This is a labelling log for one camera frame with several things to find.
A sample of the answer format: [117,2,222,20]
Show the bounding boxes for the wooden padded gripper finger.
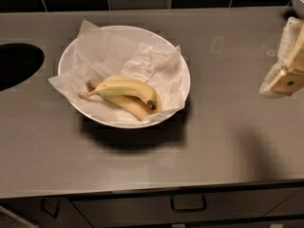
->
[263,16,304,84]
[259,24,304,99]

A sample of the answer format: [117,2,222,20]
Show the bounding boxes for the yellow banana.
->
[85,76,162,120]
[77,80,160,110]

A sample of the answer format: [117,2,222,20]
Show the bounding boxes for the grey cabinet drawer front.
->
[72,188,304,228]

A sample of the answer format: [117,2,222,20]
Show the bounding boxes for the white crumpled paper liner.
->
[47,19,186,124]

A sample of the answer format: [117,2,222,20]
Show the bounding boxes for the black drawer handle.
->
[170,194,207,213]

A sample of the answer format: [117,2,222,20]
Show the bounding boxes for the black left cabinet handle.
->
[40,198,61,219]

